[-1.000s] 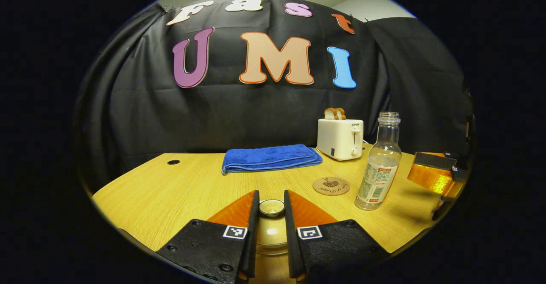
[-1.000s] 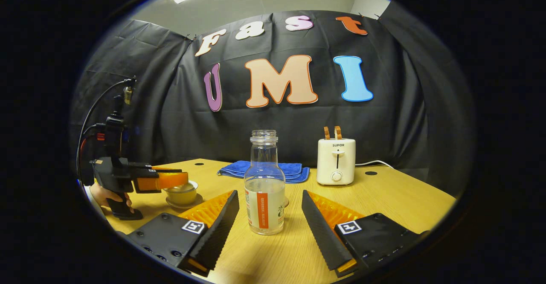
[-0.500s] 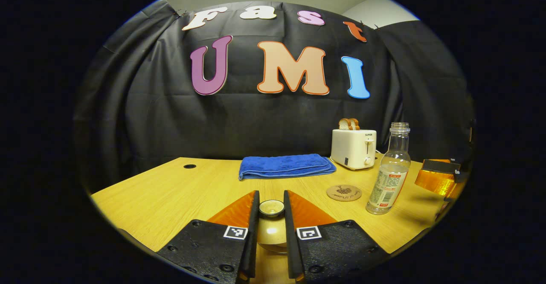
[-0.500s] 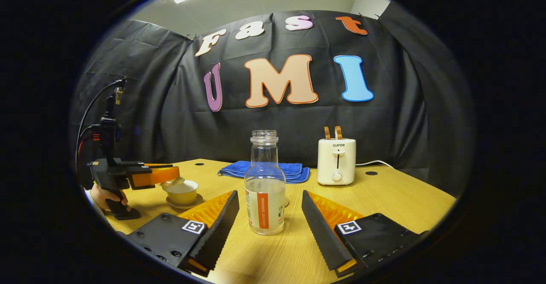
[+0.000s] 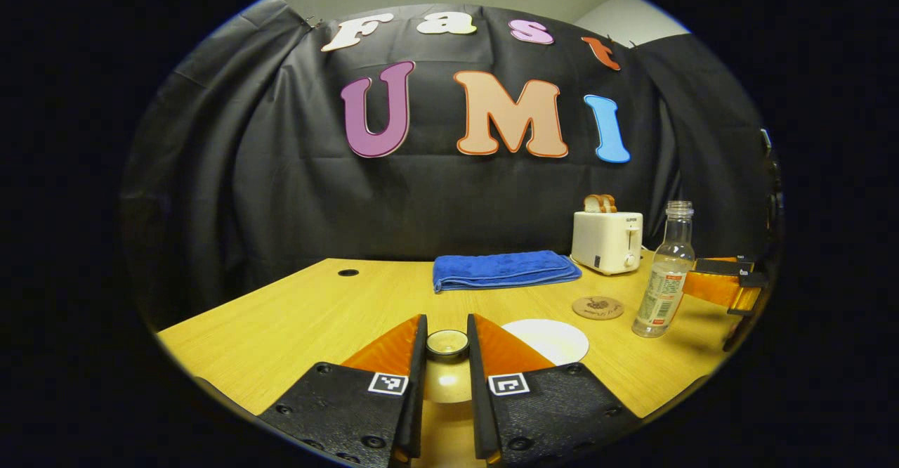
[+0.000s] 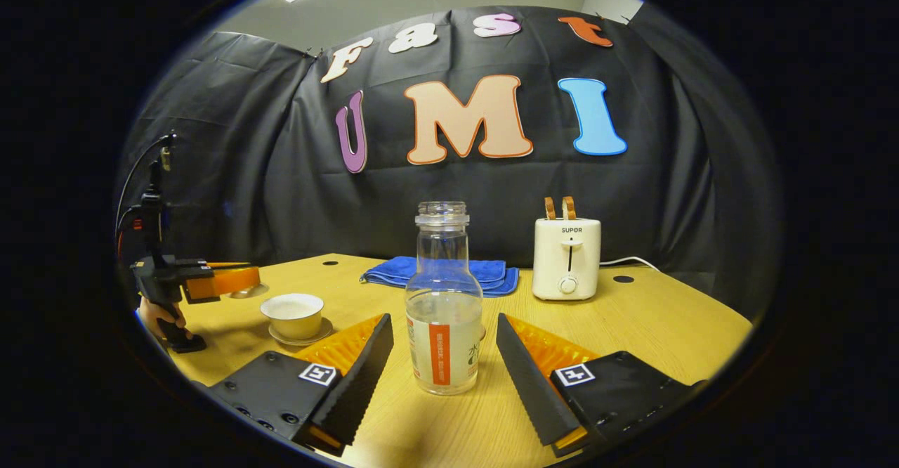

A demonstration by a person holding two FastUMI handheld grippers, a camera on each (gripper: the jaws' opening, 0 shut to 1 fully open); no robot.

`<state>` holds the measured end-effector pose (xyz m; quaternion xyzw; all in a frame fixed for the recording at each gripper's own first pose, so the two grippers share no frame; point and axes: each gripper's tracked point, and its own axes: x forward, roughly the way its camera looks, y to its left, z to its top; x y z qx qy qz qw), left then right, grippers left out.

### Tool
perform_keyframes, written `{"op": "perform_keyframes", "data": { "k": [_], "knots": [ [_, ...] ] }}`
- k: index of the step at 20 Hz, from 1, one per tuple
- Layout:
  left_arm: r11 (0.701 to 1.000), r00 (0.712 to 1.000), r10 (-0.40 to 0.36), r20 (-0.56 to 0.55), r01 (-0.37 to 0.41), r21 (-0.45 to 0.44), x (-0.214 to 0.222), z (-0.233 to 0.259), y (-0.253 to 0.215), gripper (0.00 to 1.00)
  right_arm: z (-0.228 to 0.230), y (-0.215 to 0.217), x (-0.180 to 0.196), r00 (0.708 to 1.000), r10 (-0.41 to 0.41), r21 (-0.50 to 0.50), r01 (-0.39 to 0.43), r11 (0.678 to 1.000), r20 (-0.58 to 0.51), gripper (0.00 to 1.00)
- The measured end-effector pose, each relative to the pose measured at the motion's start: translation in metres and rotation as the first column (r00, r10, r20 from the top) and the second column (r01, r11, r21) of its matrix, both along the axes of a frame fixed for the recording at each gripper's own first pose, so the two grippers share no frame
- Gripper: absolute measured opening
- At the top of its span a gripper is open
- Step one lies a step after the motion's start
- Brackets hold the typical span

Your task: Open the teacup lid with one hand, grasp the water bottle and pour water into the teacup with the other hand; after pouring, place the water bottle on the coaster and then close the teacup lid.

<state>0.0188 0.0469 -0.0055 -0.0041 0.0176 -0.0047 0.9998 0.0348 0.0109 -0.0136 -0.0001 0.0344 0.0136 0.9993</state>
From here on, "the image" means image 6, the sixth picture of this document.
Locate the clear water bottle orange label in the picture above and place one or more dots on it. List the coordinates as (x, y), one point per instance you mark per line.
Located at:
(444, 341)

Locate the black backdrop cloth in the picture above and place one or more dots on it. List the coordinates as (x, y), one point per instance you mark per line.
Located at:
(281, 173)

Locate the cream toaster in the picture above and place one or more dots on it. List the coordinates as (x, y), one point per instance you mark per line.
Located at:
(551, 264)

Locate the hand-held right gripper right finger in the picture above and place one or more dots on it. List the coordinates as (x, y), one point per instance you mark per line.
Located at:
(534, 384)

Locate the cream saucer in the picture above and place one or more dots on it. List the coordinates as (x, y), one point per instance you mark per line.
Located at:
(322, 334)

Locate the cream teacup lid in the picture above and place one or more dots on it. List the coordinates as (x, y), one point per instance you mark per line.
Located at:
(251, 291)

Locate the cream teacup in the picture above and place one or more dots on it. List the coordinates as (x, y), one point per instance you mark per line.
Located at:
(291, 324)

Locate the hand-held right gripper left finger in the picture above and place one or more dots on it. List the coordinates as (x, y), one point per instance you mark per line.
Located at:
(358, 384)

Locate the blue folded towel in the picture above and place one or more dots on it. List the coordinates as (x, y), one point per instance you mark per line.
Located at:
(495, 275)

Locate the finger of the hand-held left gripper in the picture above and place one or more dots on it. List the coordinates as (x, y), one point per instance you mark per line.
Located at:
(218, 265)
(225, 284)

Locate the toast slice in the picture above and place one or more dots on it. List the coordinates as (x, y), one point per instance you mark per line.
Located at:
(569, 209)
(550, 209)

